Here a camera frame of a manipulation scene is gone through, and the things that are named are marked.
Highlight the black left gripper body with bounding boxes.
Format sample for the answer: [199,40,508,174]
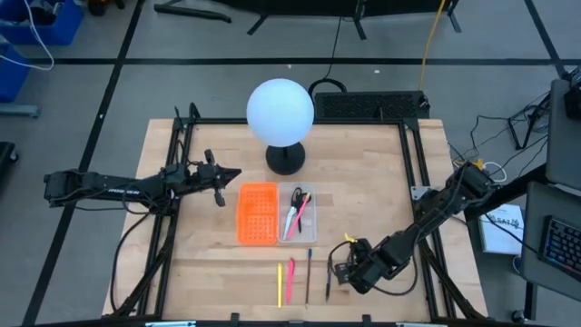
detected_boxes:
[194,162,226,190]

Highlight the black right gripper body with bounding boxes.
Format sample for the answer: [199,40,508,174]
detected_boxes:
[347,237,397,294]

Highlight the black pen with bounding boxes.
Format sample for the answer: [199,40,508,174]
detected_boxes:
[324,258,333,304]

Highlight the brown pencil blue cap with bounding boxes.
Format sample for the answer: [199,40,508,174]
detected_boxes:
[305,247,314,306]

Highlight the orange plastic lid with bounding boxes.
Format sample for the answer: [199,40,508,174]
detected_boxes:
[236,182,280,247]

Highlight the clear plastic supply box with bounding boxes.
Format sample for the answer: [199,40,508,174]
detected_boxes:
[277,182,319,244]

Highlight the pink highlighter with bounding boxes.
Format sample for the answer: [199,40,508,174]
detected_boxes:
[286,192,312,240]
[285,257,297,305]

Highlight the black handled scissors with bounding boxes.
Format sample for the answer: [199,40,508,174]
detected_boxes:
[282,185,305,242]

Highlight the white globe lamp black base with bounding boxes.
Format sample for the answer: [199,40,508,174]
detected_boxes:
[245,77,315,176]

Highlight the white paper booklet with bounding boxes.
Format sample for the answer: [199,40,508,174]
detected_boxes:
[478,203,526,256]

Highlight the black floor bar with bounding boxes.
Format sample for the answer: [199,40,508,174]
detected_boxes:
[153,3,232,25]

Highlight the yellow connector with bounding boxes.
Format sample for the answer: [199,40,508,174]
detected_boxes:
[456,157,486,173]

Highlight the black perforated computer case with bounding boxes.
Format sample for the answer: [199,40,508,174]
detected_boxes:
[313,90,430,122]

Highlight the grey desk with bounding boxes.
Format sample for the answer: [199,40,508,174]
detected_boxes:
[519,180,581,304]

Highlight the black backlit keyboard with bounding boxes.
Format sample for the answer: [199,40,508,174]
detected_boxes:
[538,214,581,282]

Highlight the grey floor foot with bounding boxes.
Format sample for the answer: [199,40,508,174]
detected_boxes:
[0,103,41,120]

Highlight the large blue bin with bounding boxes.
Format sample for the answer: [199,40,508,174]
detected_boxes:
[0,0,85,47]

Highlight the black panel stand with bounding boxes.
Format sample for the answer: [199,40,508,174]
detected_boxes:
[212,0,462,42]

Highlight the black caster base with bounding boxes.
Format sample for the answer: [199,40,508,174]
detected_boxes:
[0,141,20,183]

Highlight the small blue bin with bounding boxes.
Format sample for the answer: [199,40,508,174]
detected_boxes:
[0,43,31,104]

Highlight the grey flat panel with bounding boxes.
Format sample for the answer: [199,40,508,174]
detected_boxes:
[544,77,581,192]

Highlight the black desk device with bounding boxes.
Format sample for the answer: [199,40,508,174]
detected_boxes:
[562,66,581,122]

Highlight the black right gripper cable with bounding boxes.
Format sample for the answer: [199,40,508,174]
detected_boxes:
[327,239,419,297]

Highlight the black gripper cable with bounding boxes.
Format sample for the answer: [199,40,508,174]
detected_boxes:
[327,239,419,297]
[121,181,181,215]

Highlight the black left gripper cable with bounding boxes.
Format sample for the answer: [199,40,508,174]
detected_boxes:
[121,181,181,215]

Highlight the black arm base cable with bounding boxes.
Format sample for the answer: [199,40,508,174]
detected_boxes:
[110,212,153,314]

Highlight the black metal table frame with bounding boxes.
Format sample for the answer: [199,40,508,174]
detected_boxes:
[108,102,489,322]

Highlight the black power cable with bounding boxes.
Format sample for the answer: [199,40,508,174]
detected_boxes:
[308,15,349,99]

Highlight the black cable bundle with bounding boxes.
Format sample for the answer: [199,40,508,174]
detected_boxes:
[447,90,553,183]

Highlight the white cable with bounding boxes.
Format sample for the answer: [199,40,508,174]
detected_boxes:
[0,0,56,73]

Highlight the yellow cable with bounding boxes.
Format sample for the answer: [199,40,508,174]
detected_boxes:
[417,0,448,92]

